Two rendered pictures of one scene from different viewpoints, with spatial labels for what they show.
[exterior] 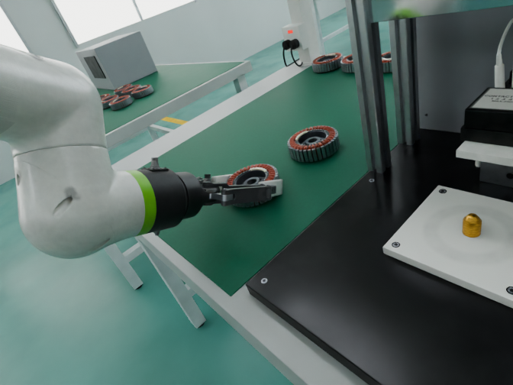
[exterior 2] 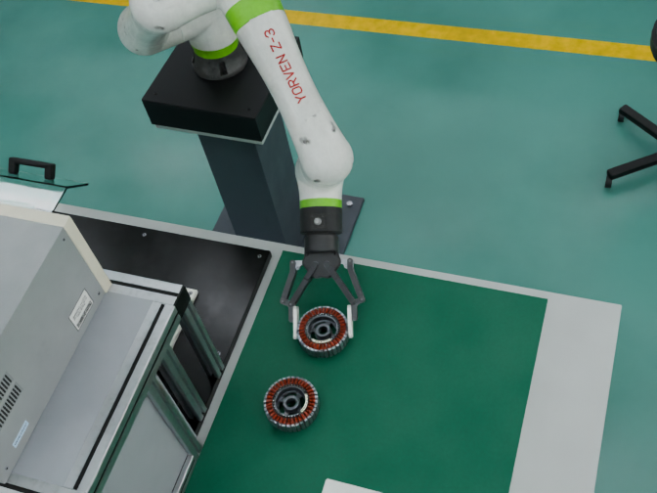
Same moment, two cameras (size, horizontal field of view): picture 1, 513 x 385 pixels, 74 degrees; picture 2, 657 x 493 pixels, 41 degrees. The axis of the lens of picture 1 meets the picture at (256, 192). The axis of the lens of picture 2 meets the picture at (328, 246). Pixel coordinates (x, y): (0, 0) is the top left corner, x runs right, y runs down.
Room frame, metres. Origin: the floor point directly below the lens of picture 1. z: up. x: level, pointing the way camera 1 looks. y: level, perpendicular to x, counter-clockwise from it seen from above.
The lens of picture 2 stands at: (1.45, -0.45, 2.38)
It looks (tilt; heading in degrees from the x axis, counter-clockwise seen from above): 54 degrees down; 149
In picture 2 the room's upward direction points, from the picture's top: 13 degrees counter-clockwise
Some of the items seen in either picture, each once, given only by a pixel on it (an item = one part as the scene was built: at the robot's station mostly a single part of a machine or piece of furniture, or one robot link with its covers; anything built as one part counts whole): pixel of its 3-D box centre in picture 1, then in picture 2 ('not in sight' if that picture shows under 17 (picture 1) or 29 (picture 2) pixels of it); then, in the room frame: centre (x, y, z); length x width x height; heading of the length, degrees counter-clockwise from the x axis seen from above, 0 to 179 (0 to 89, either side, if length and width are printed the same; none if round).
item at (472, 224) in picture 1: (472, 224); not in sight; (0.28, -0.23, 0.80); 0.02 x 0.02 x 0.03
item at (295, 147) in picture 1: (313, 143); (291, 403); (0.67, -0.16, 0.77); 0.11 x 0.11 x 0.04
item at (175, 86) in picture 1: (126, 147); not in sight; (2.32, 0.75, 0.38); 1.85 x 1.10 x 0.75; 31
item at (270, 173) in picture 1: (253, 184); (323, 332); (0.59, 0.00, 0.77); 0.11 x 0.11 x 0.04
